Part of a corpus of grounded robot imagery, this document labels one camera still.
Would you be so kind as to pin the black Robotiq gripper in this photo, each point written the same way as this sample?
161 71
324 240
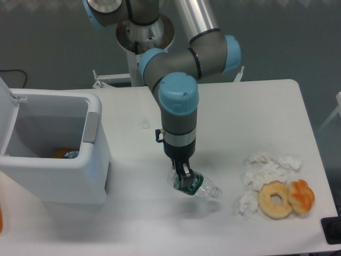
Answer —
182 153

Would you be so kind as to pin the crushed clear plastic bottle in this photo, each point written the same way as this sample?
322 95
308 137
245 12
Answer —
201 187

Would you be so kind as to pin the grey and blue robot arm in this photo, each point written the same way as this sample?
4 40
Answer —
171 77

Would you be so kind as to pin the small crumpled white tissue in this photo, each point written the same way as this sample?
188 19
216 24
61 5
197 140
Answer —
248 205

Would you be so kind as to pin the large crumpled white tissue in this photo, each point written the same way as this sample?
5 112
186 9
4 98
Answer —
263 167

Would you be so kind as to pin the crumpled wrapper inside bin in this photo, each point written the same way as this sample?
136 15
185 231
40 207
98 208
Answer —
71 154

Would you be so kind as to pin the orange trash inside bin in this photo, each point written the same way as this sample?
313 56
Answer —
61 152

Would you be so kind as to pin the orange glazed bread roll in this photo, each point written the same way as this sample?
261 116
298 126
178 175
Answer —
300 196

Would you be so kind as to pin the white trash bin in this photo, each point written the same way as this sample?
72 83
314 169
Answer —
49 120

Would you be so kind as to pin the black device at table edge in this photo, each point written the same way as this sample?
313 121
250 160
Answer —
331 229

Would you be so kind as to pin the white trash bin lid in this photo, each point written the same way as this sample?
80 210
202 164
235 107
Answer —
10 104

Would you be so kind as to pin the orange object at left edge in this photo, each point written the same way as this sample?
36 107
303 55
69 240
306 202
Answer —
1 220

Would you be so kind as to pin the ring doughnut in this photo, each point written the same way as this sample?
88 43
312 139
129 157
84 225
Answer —
273 200

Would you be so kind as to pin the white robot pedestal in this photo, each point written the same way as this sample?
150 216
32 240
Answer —
136 40

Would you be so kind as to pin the white frame at right edge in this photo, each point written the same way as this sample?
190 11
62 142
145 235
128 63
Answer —
331 122

